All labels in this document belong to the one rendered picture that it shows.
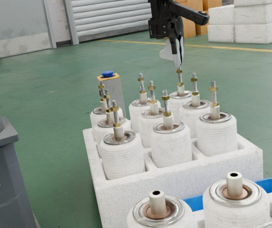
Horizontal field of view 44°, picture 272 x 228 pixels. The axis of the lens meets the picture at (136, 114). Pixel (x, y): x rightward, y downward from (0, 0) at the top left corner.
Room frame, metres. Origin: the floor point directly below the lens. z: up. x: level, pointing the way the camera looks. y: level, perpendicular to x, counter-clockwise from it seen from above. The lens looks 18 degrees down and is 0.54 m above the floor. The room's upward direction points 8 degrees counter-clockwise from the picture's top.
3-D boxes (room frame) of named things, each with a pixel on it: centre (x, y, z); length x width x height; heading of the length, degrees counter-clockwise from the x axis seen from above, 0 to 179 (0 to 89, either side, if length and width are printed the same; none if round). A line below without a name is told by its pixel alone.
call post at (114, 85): (1.12, 0.08, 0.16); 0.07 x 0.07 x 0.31; 10
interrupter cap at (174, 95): (0.98, -0.15, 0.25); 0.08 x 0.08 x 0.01
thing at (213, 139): (0.75, -0.19, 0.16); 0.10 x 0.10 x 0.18
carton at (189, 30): (4.63, -0.78, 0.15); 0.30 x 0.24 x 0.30; 26
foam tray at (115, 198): (0.84, -0.05, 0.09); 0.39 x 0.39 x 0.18; 10
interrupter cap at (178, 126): (0.73, -0.07, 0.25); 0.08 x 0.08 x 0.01
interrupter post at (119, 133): (0.71, 0.04, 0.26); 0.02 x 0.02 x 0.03
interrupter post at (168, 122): (0.73, -0.07, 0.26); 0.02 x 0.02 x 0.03
